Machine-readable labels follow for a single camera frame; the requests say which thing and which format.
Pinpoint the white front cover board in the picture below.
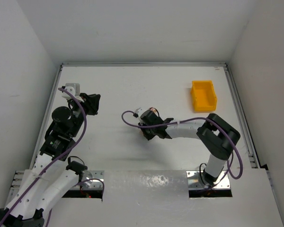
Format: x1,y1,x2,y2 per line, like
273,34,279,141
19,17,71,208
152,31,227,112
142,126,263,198
49,169,283,227

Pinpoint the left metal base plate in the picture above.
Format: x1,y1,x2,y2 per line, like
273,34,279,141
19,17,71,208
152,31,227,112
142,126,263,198
78,170,104,190

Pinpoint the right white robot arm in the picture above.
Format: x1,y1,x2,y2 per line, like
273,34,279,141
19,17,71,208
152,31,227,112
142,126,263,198
134,108,240,187

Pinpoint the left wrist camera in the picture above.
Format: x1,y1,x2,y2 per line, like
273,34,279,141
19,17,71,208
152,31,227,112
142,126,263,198
61,83,80,100

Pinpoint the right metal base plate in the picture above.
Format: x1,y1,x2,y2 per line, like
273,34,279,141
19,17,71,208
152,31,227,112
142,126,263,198
186,170,231,191

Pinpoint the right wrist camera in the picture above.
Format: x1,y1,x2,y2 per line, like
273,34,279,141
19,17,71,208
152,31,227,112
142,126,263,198
133,108,144,118

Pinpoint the metal base plate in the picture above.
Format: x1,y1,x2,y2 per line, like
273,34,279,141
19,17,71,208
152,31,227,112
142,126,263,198
186,170,231,191
78,170,104,190

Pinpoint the yellow plastic bin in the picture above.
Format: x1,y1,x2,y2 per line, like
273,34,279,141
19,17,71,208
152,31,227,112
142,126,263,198
190,80,217,112

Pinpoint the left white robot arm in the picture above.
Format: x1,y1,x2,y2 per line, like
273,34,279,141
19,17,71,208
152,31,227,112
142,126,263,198
0,93,100,227

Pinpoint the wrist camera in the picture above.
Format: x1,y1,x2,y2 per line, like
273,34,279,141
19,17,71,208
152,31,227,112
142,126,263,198
133,108,144,118
61,83,80,100

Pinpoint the aluminium table frame rail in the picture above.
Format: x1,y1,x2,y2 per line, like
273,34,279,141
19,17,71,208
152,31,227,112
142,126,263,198
7,61,274,201

